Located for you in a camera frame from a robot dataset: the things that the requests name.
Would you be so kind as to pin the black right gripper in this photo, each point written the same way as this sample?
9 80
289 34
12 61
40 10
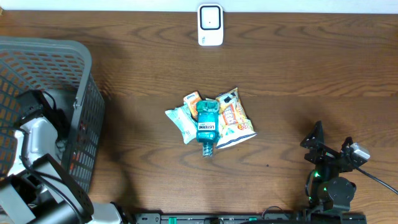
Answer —
324 154

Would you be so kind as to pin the yellow snack bag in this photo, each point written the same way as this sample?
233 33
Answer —
234 126

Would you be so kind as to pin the teal mouthwash bottle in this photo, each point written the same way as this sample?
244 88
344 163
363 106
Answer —
208 128

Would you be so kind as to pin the orange tissue pack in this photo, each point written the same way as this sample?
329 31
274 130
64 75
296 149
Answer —
191 100

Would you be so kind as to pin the light green wipes pack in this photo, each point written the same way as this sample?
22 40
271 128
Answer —
182 118

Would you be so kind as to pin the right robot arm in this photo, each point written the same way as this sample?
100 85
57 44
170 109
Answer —
327 191

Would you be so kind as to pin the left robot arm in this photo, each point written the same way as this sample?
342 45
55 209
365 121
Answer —
37 189

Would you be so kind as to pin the white barcode scanner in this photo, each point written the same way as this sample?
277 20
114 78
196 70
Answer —
210 25

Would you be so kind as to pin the grey plastic mesh basket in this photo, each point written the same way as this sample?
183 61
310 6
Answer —
62 69

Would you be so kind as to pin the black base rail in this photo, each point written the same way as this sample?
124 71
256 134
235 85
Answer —
268 218

